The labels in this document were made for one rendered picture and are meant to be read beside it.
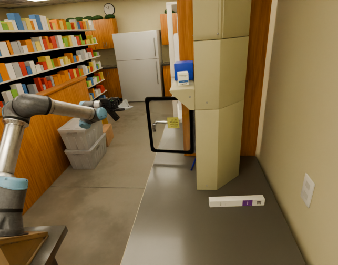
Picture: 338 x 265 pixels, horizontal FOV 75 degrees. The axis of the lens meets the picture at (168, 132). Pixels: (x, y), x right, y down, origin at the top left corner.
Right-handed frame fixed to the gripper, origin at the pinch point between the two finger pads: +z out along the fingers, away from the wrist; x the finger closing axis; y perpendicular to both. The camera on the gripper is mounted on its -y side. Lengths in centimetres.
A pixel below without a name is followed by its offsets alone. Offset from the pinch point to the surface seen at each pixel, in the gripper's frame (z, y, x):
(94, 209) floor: -72, -131, 41
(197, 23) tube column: 45, 47, -37
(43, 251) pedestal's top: -22, -37, -79
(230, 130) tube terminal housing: 61, -4, -31
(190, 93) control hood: 41, 18, -37
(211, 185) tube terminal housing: 51, -33, -37
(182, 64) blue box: 36.7, 28.3, -17.3
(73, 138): -125, -78, 116
